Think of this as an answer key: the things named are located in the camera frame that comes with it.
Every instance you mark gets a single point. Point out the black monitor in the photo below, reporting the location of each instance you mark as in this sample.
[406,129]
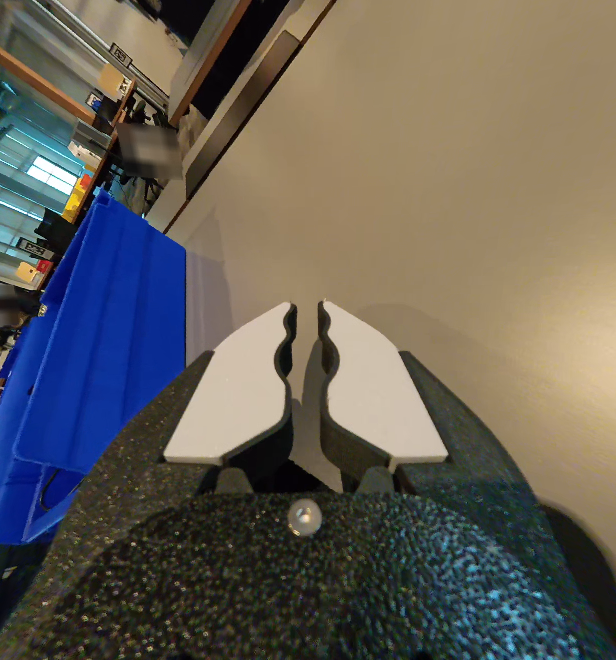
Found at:
[55,232]

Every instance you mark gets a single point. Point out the black white printed tag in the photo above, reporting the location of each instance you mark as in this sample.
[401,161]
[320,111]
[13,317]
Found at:
[32,247]
[120,54]

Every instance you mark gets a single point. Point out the paned window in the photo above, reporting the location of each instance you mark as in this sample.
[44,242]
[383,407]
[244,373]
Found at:
[52,170]

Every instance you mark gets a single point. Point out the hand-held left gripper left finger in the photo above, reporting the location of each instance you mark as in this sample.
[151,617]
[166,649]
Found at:
[230,402]

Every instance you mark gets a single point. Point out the long grey desk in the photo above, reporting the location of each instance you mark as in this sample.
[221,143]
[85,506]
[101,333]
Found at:
[204,56]

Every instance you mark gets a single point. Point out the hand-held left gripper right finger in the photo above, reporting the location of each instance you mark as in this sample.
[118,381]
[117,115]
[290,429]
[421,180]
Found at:
[380,402]

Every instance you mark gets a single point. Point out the beige cardboard box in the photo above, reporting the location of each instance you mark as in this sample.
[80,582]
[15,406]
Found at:
[26,272]

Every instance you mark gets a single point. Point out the white carton box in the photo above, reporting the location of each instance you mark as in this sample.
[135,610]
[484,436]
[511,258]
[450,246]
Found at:
[83,149]

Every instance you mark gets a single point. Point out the brown cardboard panel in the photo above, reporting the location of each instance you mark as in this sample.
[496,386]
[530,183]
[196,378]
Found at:
[109,80]

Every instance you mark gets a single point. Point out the yellow storage bins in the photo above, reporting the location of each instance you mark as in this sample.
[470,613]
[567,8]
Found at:
[75,203]

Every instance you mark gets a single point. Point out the blue plastic bin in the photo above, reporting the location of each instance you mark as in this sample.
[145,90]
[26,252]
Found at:
[106,335]

